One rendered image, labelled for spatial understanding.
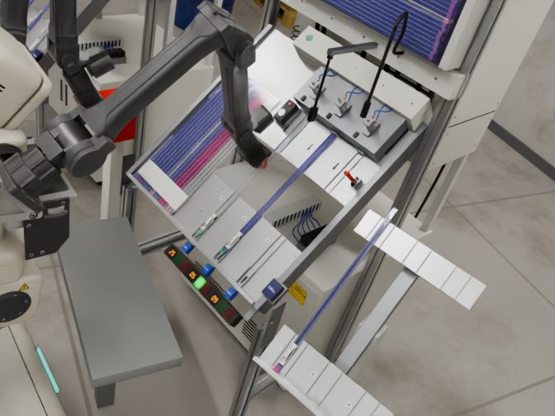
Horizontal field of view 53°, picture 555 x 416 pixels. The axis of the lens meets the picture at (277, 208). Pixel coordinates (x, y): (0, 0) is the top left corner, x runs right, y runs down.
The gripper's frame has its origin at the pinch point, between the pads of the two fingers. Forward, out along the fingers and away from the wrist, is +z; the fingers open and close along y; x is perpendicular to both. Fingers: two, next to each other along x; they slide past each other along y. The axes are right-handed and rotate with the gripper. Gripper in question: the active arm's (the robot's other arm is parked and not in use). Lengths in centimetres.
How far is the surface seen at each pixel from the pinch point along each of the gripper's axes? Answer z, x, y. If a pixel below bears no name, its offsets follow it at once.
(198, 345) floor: 69, 64, 7
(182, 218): 1.9, 29.0, 8.8
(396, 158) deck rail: -1.0, -25.6, -32.0
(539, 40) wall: 226, -243, 55
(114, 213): 50, 51, 73
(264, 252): 1.6, 19.2, -20.8
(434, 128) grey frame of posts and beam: -1, -39, -34
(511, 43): 1, -75, -33
